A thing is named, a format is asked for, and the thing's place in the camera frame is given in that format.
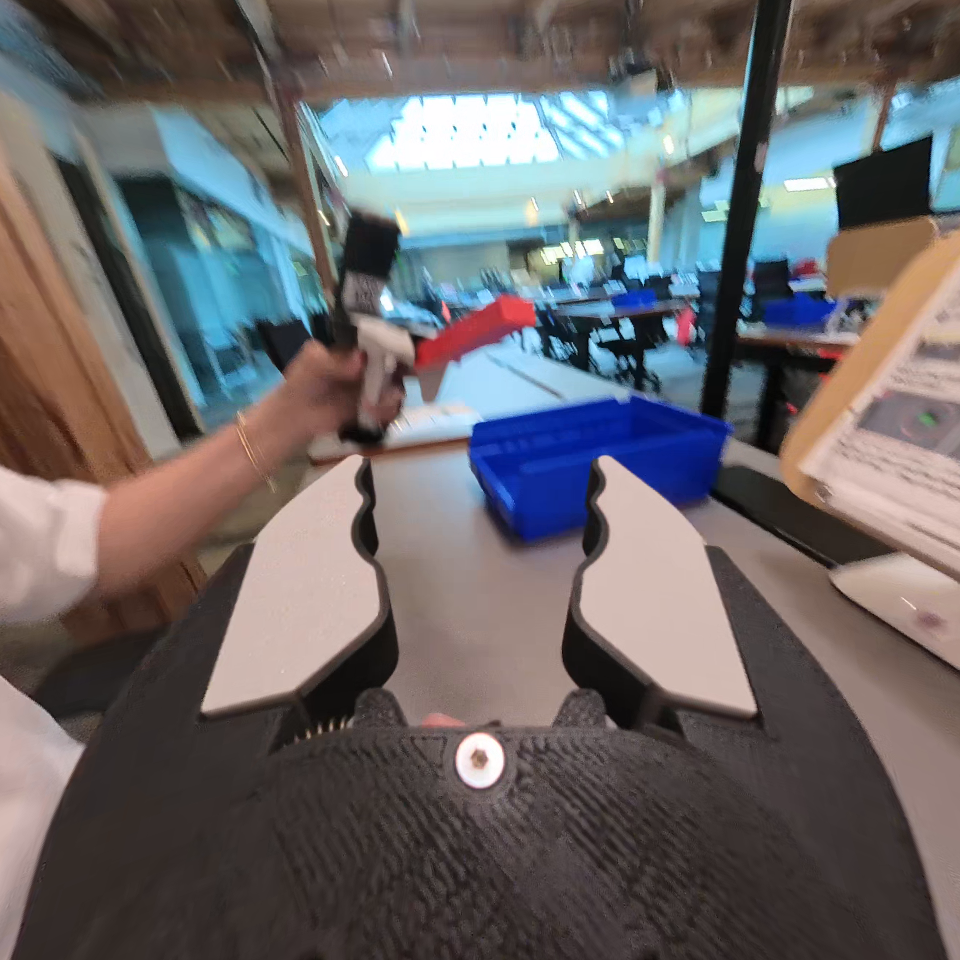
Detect white stand base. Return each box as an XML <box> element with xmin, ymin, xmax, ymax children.
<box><xmin>828</xmin><ymin>551</ymin><xmax>960</xmax><ymax>671</ymax></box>

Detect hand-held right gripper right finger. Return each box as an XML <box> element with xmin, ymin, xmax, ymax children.
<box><xmin>561</xmin><ymin>455</ymin><xmax>759</xmax><ymax>734</ymax></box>

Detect blue plastic bin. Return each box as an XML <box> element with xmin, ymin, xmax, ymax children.
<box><xmin>468</xmin><ymin>395</ymin><xmax>734</xmax><ymax>543</ymax></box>
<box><xmin>761</xmin><ymin>294</ymin><xmax>835</xmax><ymax>329</ymax></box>

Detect person's left forearm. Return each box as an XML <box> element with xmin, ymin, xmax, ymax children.
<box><xmin>93</xmin><ymin>405</ymin><xmax>316</xmax><ymax>601</ymax></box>

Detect person's left hand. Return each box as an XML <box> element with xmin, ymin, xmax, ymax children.
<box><xmin>279</xmin><ymin>343</ymin><xmax>410</xmax><ymax>445</ymax></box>

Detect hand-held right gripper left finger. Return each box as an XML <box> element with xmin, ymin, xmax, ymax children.
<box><xmin>200</xmin><ymin>455</ymin><xmax>399</xmax><ymax>725</ymax></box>

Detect wooden display board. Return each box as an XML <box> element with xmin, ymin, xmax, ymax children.
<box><xmin>780</xmin><ymin>231</ymin><xmax>960</xmax><ymax>582</ymax></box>

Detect person's white shirt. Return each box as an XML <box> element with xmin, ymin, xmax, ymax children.
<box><xmin>0</xmin><ymin>463</ymin><xmax>108</xmax><ymax>960</ymax></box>

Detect printed instruction sheet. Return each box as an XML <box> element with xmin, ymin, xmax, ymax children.
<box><xmin>798</xmin><ymin>273</ymin><xmax>960</xmax><ymax>579</ymax></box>

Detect dark wooden desk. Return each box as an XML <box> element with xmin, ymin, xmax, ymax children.
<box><xmin>536</xmin><ymin>300</ymin><xmax>695</xmax><ymax>391</ymax></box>

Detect laminated paper sheet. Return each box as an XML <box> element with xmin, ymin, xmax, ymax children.
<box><xmin>390</xmin><ymin>403</ymin><xmax>485</xmax><ymax>440</ymax></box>

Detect black monitor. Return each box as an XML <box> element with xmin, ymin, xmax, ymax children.
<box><xmin>832</xmin><ymin>135</ymin><xmax>935</xmax><ymax>231</ymax></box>

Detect cardboard box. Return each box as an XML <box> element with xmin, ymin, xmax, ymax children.
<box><xmin>825</xmin><ymin>217</ymin><xmax>940</xmax><ymax>299</ymax></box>

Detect thin gold bracelet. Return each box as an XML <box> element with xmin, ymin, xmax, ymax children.
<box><xmin>234</xmin><ymin>410</ymin><xmax>279</xmax><ymax>495</ymax></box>

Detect black pole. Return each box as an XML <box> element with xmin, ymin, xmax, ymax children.
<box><xmin>699</xmin><ymin>0</ymin><xmax>794</xmax><ymax>423</ymax></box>

